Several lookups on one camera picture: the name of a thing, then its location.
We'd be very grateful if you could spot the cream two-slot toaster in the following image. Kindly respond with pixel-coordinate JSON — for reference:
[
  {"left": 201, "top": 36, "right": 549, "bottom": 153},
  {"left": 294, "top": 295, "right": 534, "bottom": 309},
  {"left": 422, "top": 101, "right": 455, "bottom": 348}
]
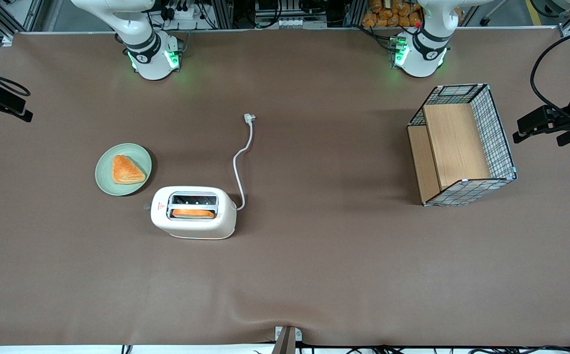
[{"left": 144, "top": 186, "right": 238, "bottom": 240}]

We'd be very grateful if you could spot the white toaster power cord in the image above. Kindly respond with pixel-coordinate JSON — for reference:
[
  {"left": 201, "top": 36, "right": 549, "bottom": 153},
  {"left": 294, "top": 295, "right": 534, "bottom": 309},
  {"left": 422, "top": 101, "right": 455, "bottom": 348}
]
[{"left": 233, "top": 113, "right": 257, "bottom": 212}]

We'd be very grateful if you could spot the pile of orange bread rolls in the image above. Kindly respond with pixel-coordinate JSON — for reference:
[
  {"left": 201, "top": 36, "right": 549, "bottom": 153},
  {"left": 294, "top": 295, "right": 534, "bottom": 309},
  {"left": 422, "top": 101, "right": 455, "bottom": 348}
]
[{"left": 362, "top": 0, "right": 423, "bottom": 28}]

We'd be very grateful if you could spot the white power strip with plugs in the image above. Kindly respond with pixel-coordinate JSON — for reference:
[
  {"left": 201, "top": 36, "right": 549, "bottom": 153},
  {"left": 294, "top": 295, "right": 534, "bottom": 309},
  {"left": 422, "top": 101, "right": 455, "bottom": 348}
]
[{"left": 159, "top": 0, "right": 203, "bottom": 21}]

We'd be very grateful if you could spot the wire basket with wooden shelf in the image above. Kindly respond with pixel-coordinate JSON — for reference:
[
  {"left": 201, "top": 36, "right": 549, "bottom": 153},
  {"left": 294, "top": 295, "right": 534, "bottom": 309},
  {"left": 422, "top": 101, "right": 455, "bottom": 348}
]
[{"left": 407, "top": 83, "right": 518, "bottom": 207}]

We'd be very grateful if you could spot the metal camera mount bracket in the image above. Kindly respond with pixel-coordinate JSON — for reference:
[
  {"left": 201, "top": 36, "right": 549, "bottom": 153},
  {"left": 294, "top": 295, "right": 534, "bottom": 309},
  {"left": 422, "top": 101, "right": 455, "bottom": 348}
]
[{"left": 271, "top": 325, "right": 303, "bottom": 354}]

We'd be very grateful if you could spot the toast slice in toaster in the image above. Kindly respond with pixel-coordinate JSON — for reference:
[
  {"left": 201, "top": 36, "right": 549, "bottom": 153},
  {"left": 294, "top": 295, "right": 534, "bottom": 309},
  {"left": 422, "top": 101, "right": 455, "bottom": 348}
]
[{"left": 172, "top": 208, "right": 215, "bottom": 219}]

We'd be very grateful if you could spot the pale green plate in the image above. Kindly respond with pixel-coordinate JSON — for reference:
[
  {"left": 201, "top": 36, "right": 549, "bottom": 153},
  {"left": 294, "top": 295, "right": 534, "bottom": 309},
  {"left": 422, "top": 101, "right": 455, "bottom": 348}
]
[{"left": 95, "top": 143, "right": 152, "bottom": 197}]

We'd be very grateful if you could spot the brown table cloth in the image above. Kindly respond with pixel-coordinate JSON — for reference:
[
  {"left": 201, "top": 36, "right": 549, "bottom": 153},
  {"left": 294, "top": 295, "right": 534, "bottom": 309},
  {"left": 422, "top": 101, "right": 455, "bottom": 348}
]
[{"left": 0, "top": 27, "right": 570, "bottom": 348}]

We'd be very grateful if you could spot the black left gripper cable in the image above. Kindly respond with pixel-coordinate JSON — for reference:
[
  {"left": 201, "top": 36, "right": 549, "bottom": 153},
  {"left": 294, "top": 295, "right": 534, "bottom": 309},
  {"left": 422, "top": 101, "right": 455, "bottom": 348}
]
[{"left": 531, "top": 27, "right": 570, "bottom": 124}]

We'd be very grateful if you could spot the triangular orange pastry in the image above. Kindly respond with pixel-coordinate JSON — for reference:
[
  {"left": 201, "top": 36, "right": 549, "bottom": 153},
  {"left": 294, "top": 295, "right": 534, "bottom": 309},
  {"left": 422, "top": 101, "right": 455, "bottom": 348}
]
[{"left": 112, "top": 155, "right": 147, "bottom": 185}]

